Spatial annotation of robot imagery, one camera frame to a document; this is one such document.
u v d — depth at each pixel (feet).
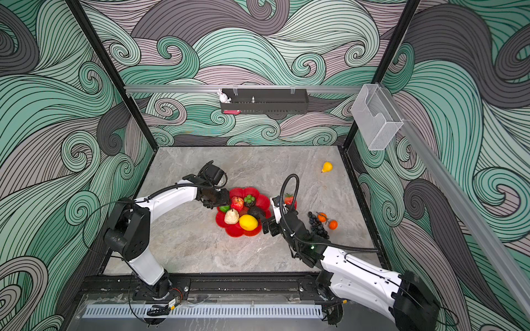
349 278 1.59
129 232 1.50
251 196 3.03
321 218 2.94
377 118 2.55
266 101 3.12
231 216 2.77
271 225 2.24
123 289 2.44
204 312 2.29
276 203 2.16
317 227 2.68
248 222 2.81
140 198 1.68
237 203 2.94
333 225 2.86
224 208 2.89
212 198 2.60
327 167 3.52
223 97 2.80
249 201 3.02
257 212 2.89
